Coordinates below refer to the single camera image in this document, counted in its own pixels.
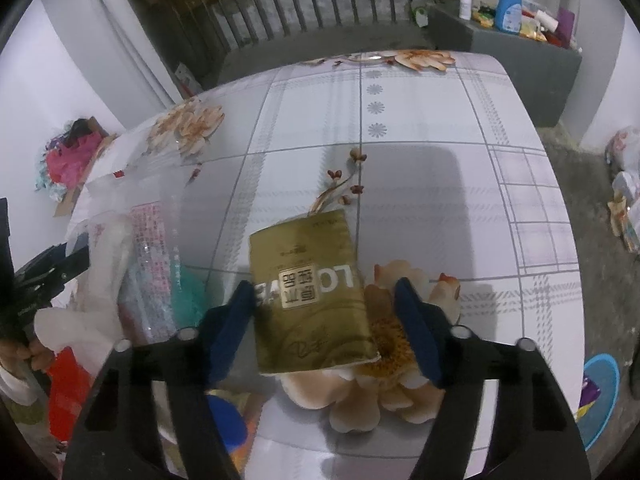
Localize person's left hand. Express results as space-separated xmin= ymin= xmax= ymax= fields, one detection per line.
xmin=0 ymin=337 xmax=55 ymax=377

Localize blue plastic basin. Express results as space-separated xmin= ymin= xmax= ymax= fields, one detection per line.
xmin=575 ymin=353 xmax=621 ymax=452

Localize teal wrapper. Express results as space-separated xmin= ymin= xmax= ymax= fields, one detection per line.
xmin=170 ymin=264 xmax=209 ymax=327

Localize yellow snack packets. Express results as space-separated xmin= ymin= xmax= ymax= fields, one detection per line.
xmin=519 ymin=16 xmax=544 ymax=42

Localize clear plastic bag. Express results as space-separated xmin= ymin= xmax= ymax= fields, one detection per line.
xmin=65 ymin=147 xmax=223 ymax=356

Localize blue plastic object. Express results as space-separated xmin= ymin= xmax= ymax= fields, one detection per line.
xmin=206 ymin=394 xmax=249 ymax=462

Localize metal railing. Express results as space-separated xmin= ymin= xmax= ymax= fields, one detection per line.
xmin=165 ymin=0 xmax=412 ymax=58

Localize purple box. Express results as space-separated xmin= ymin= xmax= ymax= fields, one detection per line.
xmin=554 ymin=7 xmax=577 ymax=49

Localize white plastic bag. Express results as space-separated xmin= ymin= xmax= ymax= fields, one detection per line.
xmin=34 ymin=212 xmax=132 ymax=378
xmin=605 ymin=126 xmax=640 ymax=177

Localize person's left forearm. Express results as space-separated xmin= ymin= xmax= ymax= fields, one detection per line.
xmin=0 ymin=366 xmax=40 ymax=407

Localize blue plastic bottle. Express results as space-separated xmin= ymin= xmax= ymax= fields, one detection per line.
xmin=495 ymin=0 xmax=527 ymax=34

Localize cardboard box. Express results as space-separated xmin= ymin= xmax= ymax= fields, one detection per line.
xmin=52 ymin=116 xmax=119 ymax=218

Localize pink patterned wrapper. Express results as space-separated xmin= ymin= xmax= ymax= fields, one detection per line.
xmin=126 ymin=202 xmax=169 ymax=342

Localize pile of snack packets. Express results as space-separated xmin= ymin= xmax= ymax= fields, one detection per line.
xmin=607 ymin=171 xmax=640 ymax=254

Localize red plastic bag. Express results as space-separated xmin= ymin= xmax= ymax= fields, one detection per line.
xmin=46 ymin=347 xmax=108 ymax=442

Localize grey cabinet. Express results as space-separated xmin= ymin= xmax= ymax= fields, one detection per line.
xmin=426 ymin=2 xmax=584 ymax=129

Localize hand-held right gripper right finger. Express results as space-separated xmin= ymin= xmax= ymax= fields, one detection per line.
xmin=392 ymin=276 xmax=591 ymax=480

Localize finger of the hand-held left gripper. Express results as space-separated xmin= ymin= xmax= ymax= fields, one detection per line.
xmin=14 ymin=241 xmax=92 ymax=307

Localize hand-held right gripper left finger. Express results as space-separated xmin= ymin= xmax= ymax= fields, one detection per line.
xmin=62 ymin=280 xmax=257 ymax=480

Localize gold tissue packet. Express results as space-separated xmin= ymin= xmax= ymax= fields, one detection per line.
xmin=248 ymin=208 xmax=382 ymax=376

